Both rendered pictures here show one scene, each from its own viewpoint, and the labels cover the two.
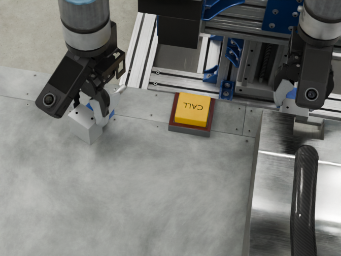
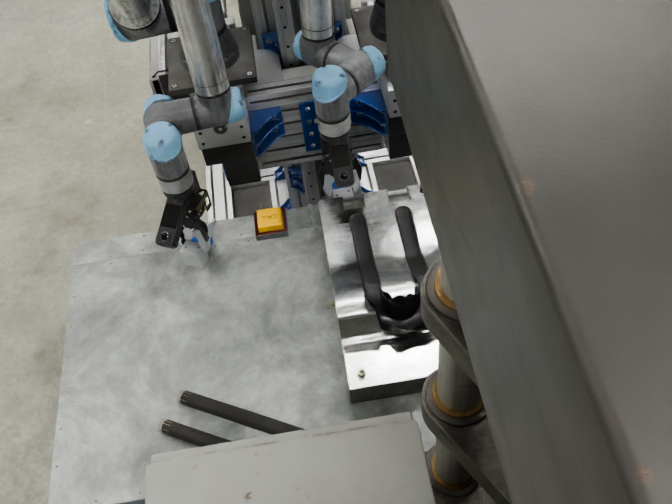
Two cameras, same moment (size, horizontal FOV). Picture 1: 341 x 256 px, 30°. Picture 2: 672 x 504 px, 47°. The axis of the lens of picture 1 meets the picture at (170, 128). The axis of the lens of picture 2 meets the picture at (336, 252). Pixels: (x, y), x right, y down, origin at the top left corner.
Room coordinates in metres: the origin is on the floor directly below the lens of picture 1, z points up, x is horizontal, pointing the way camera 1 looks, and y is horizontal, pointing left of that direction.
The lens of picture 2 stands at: (-0.58, -0.01, 2.24)
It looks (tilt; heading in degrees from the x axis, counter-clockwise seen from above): 51 degrees down; 352
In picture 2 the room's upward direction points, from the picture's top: 8 degrees counter-clockwise
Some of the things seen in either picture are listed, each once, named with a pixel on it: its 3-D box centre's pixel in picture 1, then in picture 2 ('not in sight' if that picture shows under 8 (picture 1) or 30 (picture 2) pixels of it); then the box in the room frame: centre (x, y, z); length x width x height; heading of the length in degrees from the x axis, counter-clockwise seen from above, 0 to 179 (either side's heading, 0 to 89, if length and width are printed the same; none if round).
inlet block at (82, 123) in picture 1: (102, 107); (203, 239); (0.69, 0.13, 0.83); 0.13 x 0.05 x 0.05; 146
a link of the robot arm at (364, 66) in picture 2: not in sight; (354, 68); (0.80, -0.31, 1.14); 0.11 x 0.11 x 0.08; 34
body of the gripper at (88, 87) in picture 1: (92, 57); (185, 199); (0.68, 0.14, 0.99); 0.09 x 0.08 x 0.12; 146
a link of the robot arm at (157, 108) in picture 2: not in sight; (169, 119); (0.78, 0.12, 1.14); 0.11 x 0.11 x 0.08; 89
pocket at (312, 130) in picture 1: (306, 132); (354, 206); (0.64, -0.24, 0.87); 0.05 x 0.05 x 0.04; 83
